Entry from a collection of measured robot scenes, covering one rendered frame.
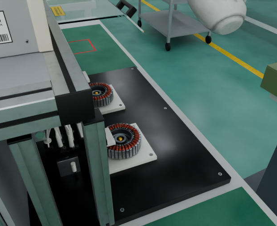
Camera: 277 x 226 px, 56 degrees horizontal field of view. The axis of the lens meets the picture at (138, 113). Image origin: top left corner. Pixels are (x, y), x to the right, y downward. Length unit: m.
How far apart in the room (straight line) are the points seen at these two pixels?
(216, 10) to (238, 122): 1.58
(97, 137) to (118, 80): 0.63
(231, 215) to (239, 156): 1.25
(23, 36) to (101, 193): 0.29
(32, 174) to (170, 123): 0.50
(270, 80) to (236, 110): 1.21
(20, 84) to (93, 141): 0.13
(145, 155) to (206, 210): 0.20
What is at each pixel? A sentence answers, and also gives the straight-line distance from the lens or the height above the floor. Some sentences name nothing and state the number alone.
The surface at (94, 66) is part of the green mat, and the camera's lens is 1.19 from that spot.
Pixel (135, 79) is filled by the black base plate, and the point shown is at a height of 0.77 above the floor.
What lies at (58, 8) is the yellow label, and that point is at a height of 1.07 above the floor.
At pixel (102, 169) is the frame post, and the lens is 0.45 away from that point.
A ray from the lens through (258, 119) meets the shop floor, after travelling 2.25.
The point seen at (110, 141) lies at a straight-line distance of 0.66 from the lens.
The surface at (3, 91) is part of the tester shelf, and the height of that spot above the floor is 1.12.
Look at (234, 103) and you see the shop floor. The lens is 2.37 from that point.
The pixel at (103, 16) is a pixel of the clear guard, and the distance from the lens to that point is 0.76.
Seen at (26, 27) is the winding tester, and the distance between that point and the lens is 0.43.
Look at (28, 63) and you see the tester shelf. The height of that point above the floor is 1.11.
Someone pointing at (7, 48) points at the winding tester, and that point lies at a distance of 0.44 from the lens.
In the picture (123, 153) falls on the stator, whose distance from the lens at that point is 0.66.
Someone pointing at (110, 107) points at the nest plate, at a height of 0.78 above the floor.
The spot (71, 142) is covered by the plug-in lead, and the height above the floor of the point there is 0.87.
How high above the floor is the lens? 1.29
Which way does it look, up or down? 38 degrees down
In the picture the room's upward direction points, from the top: straight up
